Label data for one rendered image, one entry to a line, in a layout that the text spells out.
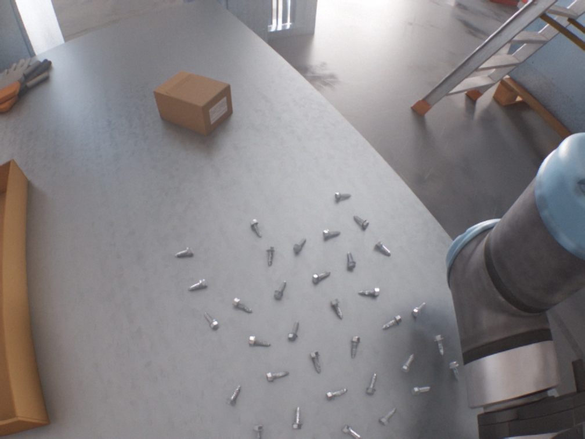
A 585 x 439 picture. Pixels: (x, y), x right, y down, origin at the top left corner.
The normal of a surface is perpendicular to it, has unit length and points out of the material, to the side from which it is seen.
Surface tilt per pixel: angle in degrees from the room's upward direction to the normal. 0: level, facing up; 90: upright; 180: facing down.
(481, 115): 0
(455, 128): 0
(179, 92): 0
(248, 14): 90
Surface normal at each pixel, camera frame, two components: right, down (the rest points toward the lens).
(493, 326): -0.72, -0.40
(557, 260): -0.76, 0.52
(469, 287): -0.99, 0.10
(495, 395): -0.85, -0.30
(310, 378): 0.04, -0.56
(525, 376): -0.44, -0.50
